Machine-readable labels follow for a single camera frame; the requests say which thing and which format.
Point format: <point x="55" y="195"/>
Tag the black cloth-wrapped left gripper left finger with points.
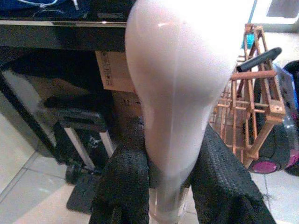
<point x="123" y="182"/>

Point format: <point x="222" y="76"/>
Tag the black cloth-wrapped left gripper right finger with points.
<point x="224" y="186"/>

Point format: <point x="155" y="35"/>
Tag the black toy with pink wheel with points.
<point x="278" y="149"/>

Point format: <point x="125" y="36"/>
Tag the brown cardboard box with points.
<point x="126" y="107"/>

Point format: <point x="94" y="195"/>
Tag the folding hand trolley black silver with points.
<point x="79" y="119"/>

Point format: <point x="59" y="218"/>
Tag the wooden folding rack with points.
<point x="268" y="93"/>

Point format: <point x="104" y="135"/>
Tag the light cardboard box with label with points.
<point x="116" y="70"/>

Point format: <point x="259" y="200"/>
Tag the glossy black desk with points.
<point x="58" y="35"/>

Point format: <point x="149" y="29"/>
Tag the blue cloth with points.
<point x="58" y="9"/>

